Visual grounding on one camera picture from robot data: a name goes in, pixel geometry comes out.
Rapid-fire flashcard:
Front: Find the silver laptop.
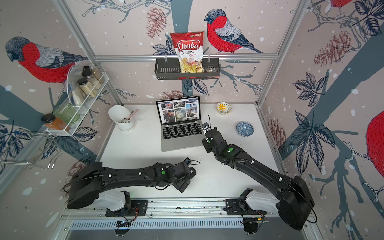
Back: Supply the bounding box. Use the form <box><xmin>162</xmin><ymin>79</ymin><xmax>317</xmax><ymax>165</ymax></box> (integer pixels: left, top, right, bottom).
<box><xmin>156</xmin><ymin>96</ymin><xmax>204</xmax><ymax>152</ymax></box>

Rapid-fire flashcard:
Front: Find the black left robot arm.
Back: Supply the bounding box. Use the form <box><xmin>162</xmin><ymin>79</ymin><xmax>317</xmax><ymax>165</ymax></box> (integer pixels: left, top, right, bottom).
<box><xmin>67</xmin><ymin>158</ymin><xmax>197</xmax><ymax>211</ymax></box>

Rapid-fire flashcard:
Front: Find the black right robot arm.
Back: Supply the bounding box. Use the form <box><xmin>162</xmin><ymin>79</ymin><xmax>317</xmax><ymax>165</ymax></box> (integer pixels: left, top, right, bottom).
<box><xmin>202</xmin><ymin>123</ymin><xmax>315</xmax><ymax>231</ymax></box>

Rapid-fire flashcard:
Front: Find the blue patterned ceramic bowl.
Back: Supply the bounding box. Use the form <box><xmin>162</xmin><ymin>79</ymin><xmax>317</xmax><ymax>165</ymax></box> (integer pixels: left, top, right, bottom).
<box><xmin>236</xmin><ymin>121</ymin><xmax>254</xmax><ymax>137</ymax></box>

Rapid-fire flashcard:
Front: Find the yellow flower ceramic bowl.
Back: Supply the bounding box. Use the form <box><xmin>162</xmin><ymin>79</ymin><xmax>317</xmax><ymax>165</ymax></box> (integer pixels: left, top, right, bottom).
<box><xmin>216</xmin><ymin>102</ymin><xmax>232</xmax><ymax>115</ymax></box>

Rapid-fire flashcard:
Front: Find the white utensil holder cup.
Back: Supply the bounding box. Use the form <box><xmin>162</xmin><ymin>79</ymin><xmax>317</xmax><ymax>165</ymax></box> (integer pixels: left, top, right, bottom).
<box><xmin>108</xmin><ymin>105</ymin><xmax>137</xmax><ymax>132</ymax></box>

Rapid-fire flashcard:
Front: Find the red cassava chips bag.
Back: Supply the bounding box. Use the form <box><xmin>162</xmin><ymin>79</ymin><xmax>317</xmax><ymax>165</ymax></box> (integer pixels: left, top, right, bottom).
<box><xmin>171</xmin><ymin>32</ymin><xmax>204</xmax><ymax>74</ymax></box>

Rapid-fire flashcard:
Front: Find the beige bottle black cap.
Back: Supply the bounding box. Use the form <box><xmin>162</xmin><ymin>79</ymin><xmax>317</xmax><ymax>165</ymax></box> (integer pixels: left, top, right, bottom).
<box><xmin>82</xmin><ymin>66</ymin><xmax>103</xmax><ymax>90</ymax></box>
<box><xmin>77</xmin><ymin>78</ymin><xmax>98</xmax><ymax>98</ymax></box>

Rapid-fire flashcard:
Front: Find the orange jar with black lid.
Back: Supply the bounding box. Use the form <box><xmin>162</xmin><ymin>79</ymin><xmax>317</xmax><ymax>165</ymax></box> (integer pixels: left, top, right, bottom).
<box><xmin>41</xmin><ymin>114</ymin><xmax>70</xmax><ymax>132</ymax></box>

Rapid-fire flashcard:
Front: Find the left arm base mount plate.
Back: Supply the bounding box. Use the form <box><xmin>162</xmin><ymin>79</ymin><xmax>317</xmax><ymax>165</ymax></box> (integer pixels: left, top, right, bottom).
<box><xmin>106</xmin><ymin>200</ymin><xmax>148</xmax><ymax>217</ymax></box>

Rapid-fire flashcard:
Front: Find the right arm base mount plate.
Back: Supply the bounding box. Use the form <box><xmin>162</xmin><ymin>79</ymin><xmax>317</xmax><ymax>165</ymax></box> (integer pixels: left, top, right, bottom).
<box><xmin>223</xmin><ymin>199</ymin><xmax>267</xmax><ymax>216</ymax></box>

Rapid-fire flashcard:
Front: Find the pink handled utensil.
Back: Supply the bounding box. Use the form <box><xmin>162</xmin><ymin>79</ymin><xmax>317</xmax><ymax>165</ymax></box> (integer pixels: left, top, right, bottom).
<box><xmin>121</xmin><ymin>109</ymin><xmax>139</xmax><ymax>124</ymax></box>

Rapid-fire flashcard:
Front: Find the black wall basket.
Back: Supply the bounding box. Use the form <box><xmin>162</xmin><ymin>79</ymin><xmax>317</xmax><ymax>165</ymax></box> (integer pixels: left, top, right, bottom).
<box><xmin>155</xmin><ymin>58</ymin><xmax>220</xmax><ymax>80</ymax></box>

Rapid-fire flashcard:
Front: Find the chrome wire wall rack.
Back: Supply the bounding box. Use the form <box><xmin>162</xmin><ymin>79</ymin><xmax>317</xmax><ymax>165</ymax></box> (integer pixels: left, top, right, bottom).
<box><xmin>1</xmin><ymin>129</ymin><xmax>63</xmax><ymax>170</ymax></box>

